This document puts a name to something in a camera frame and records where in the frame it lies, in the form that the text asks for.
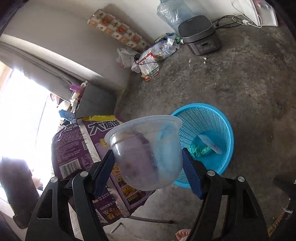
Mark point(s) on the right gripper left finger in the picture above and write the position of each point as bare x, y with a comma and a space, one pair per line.
51, 220

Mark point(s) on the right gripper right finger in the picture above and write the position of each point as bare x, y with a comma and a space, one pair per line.
243, 217

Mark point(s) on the purple snack bag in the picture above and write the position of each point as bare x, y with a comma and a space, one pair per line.
77, 147

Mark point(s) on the green plastic bag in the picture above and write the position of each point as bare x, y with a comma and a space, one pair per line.
199, 151

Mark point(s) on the clear plastic bowl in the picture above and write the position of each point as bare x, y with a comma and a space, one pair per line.
148, 151

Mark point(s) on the blue mesh trash basket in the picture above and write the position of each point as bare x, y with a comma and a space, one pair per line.
205, 125

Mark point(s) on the blue detergent bottle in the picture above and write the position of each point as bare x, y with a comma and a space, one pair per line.
67, 115

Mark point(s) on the grey cabinet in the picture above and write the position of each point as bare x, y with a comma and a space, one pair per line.
96, 101

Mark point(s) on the purple cup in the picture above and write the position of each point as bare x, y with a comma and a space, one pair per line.
75, 88

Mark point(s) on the grey curtain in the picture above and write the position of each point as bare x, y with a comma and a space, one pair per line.
52, 78

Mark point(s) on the white plastic bag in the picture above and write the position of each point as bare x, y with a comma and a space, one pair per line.
125, 57

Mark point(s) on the pile of floor wrappers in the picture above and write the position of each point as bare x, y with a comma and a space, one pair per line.
147, 63

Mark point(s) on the black rice cooker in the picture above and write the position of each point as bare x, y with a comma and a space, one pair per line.
199, 34

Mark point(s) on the patterned tile box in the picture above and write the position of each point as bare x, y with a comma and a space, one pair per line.
110, 25

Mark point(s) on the white water dispenser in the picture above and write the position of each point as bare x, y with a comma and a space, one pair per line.
259, 12

